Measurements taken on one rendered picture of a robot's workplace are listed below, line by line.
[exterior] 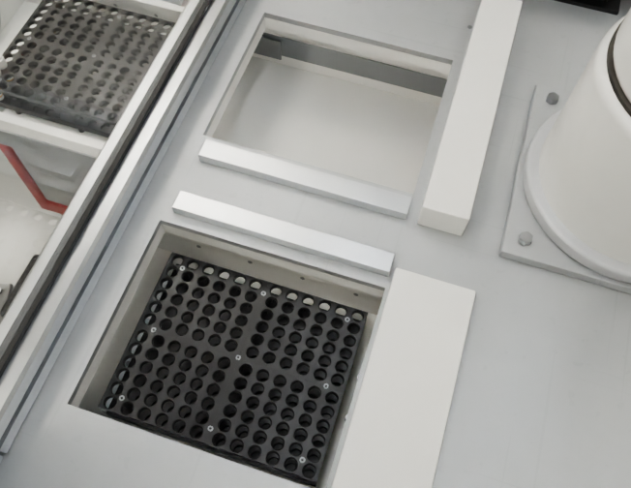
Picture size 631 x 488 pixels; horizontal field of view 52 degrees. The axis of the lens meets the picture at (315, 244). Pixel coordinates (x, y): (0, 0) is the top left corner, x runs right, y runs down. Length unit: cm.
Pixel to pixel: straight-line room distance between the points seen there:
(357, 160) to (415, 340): 32
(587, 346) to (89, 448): 47
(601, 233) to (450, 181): 15
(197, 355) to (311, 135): 36
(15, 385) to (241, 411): 20
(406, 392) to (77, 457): 29
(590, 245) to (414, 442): 26
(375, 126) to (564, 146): 32
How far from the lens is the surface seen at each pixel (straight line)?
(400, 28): 85
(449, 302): 63
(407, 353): 61
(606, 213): 64
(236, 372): 66
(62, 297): 62
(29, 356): 61
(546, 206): 69
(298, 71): 95
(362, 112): 90
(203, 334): 71
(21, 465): 63
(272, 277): 74
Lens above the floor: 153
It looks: 63 degrees down
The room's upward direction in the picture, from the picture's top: 3 degrees clockwise
